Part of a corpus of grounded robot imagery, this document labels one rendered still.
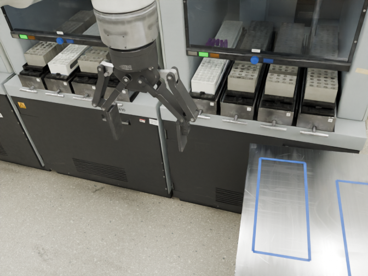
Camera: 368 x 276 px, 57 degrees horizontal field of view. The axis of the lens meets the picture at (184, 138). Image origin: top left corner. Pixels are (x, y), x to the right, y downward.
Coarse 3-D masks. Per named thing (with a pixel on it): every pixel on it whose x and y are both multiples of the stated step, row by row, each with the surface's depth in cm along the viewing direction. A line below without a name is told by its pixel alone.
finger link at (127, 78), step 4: (124, 76) 56; (128, 76) 56; (124, 80) 56; (128, 80) 56; (120, 84) 57; (124, 84) 57; (116, 88) 58; (120, 88) 58; (112, 92) 60; (116, 92) 60; (120, 92) 59; (112, 96) 61; (116, 96) 60; (108, 100) 62; (112, 100) 61; (104, 104) 63; (108, 104) 62; (104, 108) 63
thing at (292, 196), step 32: (256, 160) 112; (288, 160) 111; (320, 160) 110; (352, 160) 109; (256, 192) 102; (288, 192) 101; (320, 192) 100; (352, 192) 100; (256, 224) 94; (288, 224) 93; (320, 224) 93; (352, 224) 92; (256, 256) 87; (288, 256) 86; (320, 256) 86; (352, 256) 85
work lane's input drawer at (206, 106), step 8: (232, 64) 161; (224, 80) 151; (192, 96) 142; (200, 96) 141; (208, 96) 140; (216, 96) 143; (200, 104) 143; (208, 104) 141; (216, 104) 140; (200, 112) 143; (208, 112) 144
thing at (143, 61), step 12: (108, 48) 52; (144, 48) 51; (156, 48) 53; (120, 60) 51; (132, 60) 51; (144, 60) 52; (156, 60) 54; (120, 72) 56; (132, 72) 56; (144, 72) 55; (156, 72) 54; (132, 84) 57
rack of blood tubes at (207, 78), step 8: (200, 64) 151; (208, 64) 151; (216, 64) 150; (224, 64) 151; (200, 72) 146; (208, 72) 145; (216, 72) 146; (224, 72) 154; (192, 80) 141; (200, 80) 141; (208, 80) 141; (216, 80) 142; (192, 88) 143; (200, 88) 142; (208, 88) 141; (216, 88) 144
